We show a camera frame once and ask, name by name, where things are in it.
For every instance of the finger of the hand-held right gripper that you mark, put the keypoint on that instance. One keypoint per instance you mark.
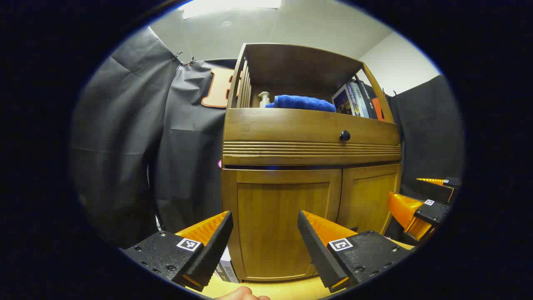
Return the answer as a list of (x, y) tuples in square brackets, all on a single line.
[(433, 212), (441, 192)]

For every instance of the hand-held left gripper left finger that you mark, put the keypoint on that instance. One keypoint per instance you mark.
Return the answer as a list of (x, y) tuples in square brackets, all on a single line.
[(212, 254)]

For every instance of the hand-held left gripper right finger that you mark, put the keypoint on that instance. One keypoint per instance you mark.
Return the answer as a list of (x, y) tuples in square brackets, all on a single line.
[(316, 254)]

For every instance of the wooden shoe cabinet door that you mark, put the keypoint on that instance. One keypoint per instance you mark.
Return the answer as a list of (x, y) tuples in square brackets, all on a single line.
[(366, 196), (270, 221)]

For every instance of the wooden double-door shoe cabinet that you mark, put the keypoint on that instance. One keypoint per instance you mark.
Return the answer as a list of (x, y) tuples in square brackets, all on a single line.
[(291, 62)]

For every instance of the wooden ribbed cabinet drawer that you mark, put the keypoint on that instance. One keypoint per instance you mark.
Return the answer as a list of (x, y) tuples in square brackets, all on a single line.
[(283, 129)]

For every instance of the orange book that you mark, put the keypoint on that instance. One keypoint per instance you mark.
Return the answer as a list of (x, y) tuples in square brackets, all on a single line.
[(378, 109)]

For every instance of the black round drawer knob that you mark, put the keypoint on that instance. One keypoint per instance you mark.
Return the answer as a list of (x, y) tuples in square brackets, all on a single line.
[(344, 135)]

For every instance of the black book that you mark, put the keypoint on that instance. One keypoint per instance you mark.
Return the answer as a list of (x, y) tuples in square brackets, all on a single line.
[(367, 98)]

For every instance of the dark purple book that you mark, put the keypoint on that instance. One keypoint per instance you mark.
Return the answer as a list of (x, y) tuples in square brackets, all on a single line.
[(342, 102)]

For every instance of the black backdrop cloth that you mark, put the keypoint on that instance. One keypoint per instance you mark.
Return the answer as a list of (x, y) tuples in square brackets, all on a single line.
[(125, 146)]

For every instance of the blue towel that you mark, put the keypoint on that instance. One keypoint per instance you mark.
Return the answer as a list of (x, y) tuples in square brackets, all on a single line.
[(300, 103)]

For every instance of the white pump bottle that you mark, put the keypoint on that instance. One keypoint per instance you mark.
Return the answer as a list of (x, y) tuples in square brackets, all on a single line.
[(264, 101)]

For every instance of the ceiling light panel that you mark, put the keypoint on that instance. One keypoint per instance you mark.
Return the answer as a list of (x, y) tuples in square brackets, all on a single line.
[(233, 6)]

